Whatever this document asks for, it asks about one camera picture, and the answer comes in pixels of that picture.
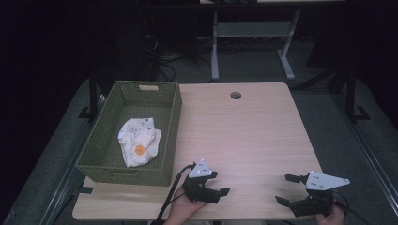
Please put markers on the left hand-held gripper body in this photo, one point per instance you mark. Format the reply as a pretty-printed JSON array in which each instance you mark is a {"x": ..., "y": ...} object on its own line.
[{"x": 197, "y": 190}]

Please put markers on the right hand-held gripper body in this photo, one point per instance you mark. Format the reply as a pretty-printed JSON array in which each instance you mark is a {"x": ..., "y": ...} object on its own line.
[{"x": 319, "y": 182}]

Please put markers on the white printed cloth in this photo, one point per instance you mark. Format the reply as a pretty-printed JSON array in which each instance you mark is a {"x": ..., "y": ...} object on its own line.
[{"x": 140, "y": 140}]

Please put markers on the green woven basket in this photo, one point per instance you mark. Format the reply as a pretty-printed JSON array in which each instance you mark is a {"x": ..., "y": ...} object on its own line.
[{"x": 103, "y": 146}]

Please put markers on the person's left hand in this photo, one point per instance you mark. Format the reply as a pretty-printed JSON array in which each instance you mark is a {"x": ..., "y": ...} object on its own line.
[{"x": 181, "y": 211}]

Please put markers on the person's right hand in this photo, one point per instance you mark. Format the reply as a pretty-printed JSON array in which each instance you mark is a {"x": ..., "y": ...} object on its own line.
[{"x": 331, "y": 218}]

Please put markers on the black metal stand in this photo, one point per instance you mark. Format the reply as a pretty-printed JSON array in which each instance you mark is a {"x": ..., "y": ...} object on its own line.
[
  {"x": 351, "y": 93},
  {"x": 93, "y": 97}
]

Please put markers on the dark computer tower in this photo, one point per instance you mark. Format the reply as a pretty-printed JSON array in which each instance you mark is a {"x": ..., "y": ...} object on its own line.
[{"x": 134, "y": 47}]

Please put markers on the grey metal floor rail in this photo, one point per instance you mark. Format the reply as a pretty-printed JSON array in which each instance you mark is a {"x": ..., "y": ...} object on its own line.
[
  {"x": 62, "y": 190},
  {"x": 372, "y": 162}
]

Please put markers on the black table edge bracket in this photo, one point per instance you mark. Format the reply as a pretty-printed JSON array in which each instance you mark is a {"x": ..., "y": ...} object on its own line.
[{"x": 84, "y": 189}]

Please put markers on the white metal desk frame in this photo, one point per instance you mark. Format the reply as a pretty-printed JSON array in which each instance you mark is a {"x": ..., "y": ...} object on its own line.
[{"x": 250, "y": 28}]

